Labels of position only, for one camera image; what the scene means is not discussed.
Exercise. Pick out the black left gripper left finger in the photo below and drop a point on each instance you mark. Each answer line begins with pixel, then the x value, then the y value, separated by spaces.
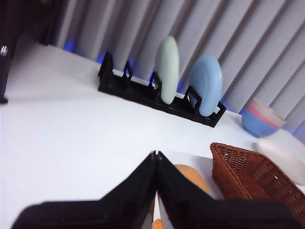
pixel 114 212

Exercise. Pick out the grey pleated curtain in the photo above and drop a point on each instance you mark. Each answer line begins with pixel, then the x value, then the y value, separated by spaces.
pixel 214 28

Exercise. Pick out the cream bowl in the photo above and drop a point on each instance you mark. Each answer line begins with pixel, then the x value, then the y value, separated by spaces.
pixel 264 107

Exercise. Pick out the light blue plate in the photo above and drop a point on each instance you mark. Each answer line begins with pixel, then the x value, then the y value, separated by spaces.
pixel 207 86

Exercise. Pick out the black metal shelf frame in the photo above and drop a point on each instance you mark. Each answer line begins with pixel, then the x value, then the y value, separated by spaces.
pixel 19 23

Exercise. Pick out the tan potato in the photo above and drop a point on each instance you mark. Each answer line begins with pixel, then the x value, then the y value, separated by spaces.
pixel 191 177

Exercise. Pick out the black dish rack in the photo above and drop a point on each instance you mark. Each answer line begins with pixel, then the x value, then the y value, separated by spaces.
pixel 140 91

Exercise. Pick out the pale green plate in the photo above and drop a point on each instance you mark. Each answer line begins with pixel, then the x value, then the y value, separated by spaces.
pixel 166 69

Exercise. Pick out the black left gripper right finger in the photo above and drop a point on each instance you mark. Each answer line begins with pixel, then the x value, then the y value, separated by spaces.
pixel 202 214

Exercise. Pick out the white plate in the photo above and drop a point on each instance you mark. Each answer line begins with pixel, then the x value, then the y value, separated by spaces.
pixel 283 155

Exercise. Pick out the pink bowl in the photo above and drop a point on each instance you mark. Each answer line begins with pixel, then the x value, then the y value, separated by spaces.
pixel 259 114

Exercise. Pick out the brown wicker basket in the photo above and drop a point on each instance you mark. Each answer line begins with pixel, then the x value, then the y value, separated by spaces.
pixel 250 171

